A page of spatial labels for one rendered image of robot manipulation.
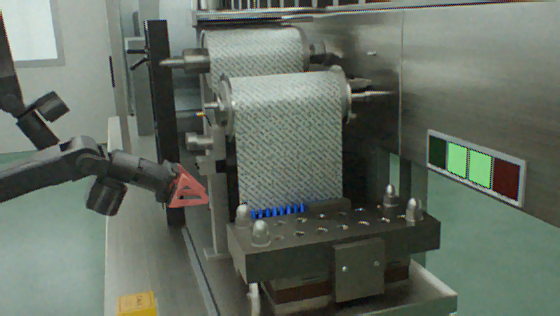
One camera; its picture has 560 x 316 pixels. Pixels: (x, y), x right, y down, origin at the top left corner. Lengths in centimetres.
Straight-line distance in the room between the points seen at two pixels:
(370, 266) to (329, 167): 26
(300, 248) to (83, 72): 580
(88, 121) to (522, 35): 615
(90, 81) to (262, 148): 560
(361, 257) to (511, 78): 42
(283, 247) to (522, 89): 47
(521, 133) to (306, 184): 50
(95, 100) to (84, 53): 55
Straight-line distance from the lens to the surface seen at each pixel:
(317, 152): 115
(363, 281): 104
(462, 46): 94
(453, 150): 96
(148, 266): 126
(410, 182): 144
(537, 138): 82
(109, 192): 107
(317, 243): 99
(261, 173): 113
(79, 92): 667
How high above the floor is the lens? 143
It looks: 15 degrees down
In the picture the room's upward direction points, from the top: 2 degrees counter-clockwise
